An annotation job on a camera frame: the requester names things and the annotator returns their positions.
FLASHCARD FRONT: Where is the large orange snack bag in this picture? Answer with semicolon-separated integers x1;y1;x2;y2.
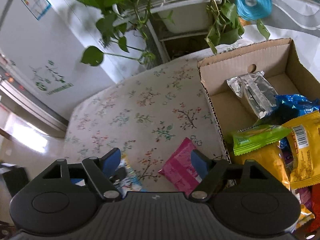
231;141;291;190

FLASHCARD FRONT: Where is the blue foil snack bag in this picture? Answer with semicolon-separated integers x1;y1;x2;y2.
255;94;319;126

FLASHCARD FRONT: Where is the white chest freezer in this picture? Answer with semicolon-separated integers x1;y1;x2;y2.
1;0;146;122

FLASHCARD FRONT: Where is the small yellow snack packet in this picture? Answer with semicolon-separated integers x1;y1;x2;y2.
295;204;315;230

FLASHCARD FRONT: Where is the pink snack packet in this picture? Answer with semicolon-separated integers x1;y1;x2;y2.
158;138;202;196

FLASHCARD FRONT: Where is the white blue America snack packet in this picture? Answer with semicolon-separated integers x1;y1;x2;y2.
68;155;142;197

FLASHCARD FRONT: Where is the silver refrigerator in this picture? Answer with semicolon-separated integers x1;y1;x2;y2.
1;76;68;155

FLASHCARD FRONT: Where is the grey patterned table cover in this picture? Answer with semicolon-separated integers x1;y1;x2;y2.
240;0;320;75

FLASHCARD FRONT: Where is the green pothos plant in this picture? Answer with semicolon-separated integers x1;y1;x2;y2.
77;0;270;53

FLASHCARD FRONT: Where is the white metal plant rack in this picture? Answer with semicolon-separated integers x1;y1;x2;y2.
112;0;223;65

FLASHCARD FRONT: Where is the cardboard milk box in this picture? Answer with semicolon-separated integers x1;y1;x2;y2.
197;38;319;160

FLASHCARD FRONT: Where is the green snack packet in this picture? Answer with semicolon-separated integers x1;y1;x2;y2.
232;125;291;156

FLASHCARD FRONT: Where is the silver foil snack bag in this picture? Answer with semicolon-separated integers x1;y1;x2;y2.
226;71;278;119

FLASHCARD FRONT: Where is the white plant pot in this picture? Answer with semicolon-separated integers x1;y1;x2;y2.
151;0;213;34

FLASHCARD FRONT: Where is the floral tablecloth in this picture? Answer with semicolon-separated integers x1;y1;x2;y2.
63;49;226;191

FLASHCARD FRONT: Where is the red orange snack packet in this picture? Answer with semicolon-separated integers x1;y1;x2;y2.
308;184;320;232

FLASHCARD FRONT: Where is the blue ribbon roll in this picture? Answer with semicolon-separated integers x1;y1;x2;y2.
235;0;272;21

